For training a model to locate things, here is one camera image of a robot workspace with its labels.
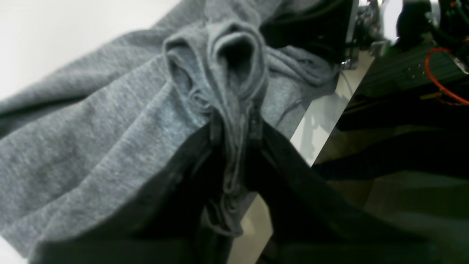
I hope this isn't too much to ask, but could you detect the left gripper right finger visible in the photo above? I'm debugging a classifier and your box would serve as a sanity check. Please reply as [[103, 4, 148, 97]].
[[246, 106, 468, 264]]

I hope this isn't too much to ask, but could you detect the grey t-shirt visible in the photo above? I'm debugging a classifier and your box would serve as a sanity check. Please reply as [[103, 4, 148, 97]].
[[1, 0, 339, 259]]

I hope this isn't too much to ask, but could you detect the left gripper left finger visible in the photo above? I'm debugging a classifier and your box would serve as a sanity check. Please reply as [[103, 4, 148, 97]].
[[32, 114, 224, 264]]

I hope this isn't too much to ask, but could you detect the aluminium frame rail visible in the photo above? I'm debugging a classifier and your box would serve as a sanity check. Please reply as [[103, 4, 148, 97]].
[[359, 44, 468, 89]]

